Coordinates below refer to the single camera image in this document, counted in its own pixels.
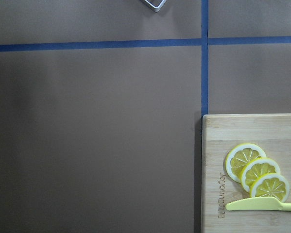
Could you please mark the lemon slice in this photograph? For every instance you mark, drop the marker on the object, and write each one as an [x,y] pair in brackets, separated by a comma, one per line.
[255,169]
[239,157]
[271,185]

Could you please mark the lemon slice near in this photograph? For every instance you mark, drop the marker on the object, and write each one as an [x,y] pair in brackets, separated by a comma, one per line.
[271,185]

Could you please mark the lemon slice far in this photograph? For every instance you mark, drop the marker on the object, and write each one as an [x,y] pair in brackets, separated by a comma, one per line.
[239,157]

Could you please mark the lemon slice middle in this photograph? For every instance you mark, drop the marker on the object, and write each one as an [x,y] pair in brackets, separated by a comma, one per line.
[255,169]

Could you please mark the wooden cutting board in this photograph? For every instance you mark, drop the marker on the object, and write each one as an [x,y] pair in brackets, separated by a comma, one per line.
[221,133]

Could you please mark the yellow plastic knife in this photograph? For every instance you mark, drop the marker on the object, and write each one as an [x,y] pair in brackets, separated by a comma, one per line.
[259,203]

